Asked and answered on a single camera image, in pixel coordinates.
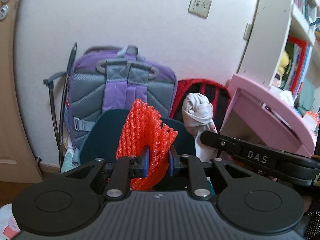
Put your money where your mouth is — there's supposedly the white wall socket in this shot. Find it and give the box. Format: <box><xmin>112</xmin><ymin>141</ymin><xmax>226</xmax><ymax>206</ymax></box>
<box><xmin>188</xmin><ymin>0</ymin><xmax>212</xmax><ymax>19</ymax></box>

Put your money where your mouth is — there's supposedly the white bookshelf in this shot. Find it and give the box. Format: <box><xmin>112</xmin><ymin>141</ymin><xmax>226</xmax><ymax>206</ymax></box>
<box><xmin>235</xmin><ymin>0</ymin><xmax>320</xmax><ymax>136</ymax></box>

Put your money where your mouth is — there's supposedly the white sock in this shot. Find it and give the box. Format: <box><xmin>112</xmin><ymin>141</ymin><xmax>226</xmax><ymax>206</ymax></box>
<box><xmin>182</xmin><ymin>93</ymin><xmax>217</xmax><ymax>162</ymax></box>

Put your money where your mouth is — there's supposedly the pink white desk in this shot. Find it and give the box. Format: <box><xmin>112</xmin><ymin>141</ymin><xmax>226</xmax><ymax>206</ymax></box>
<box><xmin>220</xmin><ymin>74</ymin><xmax>316</xmax><ymax>158</ymax></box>

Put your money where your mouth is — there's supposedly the red foam fruit net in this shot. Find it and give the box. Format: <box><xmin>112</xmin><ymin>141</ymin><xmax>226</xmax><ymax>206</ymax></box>
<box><xmin>116</xmin><ymin>99</ymin><xmax>178</xmax><ymax>191</ymax></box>

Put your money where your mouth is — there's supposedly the red black backpack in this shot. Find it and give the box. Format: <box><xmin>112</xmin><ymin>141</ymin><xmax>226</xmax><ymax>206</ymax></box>
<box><xmin>169</xmin><ymin>79</ymin><xmax>231</xmax><ymax>132</ymax></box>

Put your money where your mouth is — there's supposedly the purple grey backpack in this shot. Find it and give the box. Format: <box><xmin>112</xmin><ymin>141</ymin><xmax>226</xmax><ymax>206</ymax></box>
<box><xmin>67</xmin><ymin>46</ymin><xmax>177</xmax><ymax>151</ymax></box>

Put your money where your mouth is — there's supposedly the beige wooden door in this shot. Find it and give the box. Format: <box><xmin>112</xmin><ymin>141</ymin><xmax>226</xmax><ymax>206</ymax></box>
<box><xmin>1</xmin><ymin>0</ymin><xmax>43</xmax><ymax>183</ymax></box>

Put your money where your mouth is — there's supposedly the silver door handle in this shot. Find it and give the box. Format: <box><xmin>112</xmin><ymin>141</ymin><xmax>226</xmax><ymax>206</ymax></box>
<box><xmin>0</xmin><ymin>0</ymin><xmax>10</xmax><ymax>21</ymax></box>

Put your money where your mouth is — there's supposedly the black trolley handle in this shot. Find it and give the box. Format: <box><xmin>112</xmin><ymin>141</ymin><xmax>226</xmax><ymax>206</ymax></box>
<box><xmin>43</xmin><ymin>42</ymin><xmax>78</xmax><ymax>170</ymax></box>

